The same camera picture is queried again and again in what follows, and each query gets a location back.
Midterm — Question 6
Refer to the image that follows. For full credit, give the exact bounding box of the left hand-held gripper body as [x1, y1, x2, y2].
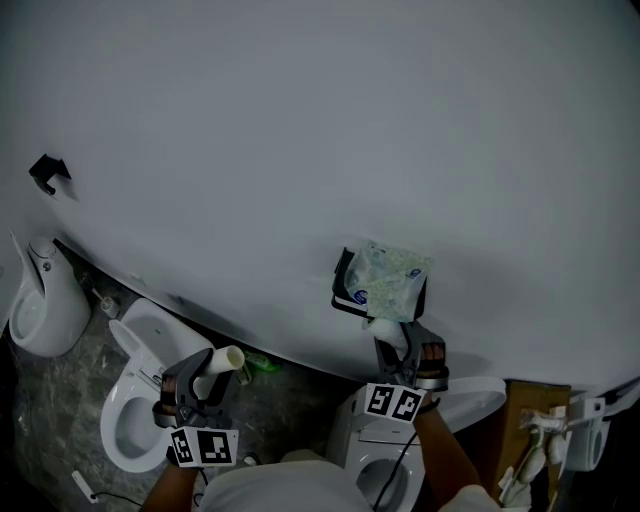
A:
[152, 399, 240, 469]

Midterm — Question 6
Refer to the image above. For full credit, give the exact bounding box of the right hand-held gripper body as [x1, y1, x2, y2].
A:
[364, 324, 450, 424]

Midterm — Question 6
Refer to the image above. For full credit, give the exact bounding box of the white toilet paper roll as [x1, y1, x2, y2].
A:
[362, 317, 411, 351]

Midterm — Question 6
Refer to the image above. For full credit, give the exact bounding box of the cardboard paper tube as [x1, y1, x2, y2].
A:
[193, 344, 246, 401]

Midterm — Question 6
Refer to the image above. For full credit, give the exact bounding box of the person's right forearm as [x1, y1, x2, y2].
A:
[412, 399, 484, 506]

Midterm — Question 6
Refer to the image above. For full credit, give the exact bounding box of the person's left forearm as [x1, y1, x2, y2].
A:
[142, 462, 201, 512]

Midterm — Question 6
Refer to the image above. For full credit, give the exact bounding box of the white toilet with sticker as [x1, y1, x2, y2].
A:
[99, 298, 216, 474]

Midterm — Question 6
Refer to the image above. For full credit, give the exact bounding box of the white toilet with wide lid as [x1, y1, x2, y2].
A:
[327, 377, 507, 512]

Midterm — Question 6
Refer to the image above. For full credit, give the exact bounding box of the white toilet brush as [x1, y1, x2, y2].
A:
[79, 273, 121, 320]

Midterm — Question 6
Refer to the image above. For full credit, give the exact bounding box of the white toilet with black label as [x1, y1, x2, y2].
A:
[567, 379, 640, 474]

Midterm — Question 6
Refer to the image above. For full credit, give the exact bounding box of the person's right hand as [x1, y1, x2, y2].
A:
[422, 342, 446, 377]

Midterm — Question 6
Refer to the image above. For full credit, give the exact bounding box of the person's left hand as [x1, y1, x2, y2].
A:
[160, 375, 178, 415]

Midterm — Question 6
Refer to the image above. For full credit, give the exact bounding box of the patterned tissue packet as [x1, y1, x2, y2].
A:
[348, 239, 434, 323]

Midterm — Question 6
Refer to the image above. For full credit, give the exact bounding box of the person's white shirt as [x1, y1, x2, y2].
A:
[197, 459, 511, 512]

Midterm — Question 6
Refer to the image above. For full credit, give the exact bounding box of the brown cardboard box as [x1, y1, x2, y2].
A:
[494, 379, 572, 506]

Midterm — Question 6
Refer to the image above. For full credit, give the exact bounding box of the white power strip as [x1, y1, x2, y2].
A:
[71, 469, 101, 504]

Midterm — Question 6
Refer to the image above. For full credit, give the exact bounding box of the white handheld sprayer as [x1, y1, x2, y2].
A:
[519, 407, 571, 434]

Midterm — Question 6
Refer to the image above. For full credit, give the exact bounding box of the white wrapped bundle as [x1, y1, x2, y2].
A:
[544, 432, 569, 464]
[524, 444, 547, 484]

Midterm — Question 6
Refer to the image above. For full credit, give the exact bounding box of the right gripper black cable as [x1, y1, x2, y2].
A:
[372, 429, 421, 512]

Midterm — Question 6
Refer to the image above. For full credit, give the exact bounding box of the black wall paper holder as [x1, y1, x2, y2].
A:
[331, 246, 429, 321]

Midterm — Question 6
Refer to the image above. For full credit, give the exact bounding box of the black power strip cable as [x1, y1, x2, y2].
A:
[92, 492, 144, 506]

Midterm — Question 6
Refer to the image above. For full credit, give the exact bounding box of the white sprayer hose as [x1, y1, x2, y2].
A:
[514, 429, 544, 481]

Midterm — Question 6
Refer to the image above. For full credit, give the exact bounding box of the black empty wall holder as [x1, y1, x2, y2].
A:
[28, 153, 73, 196]

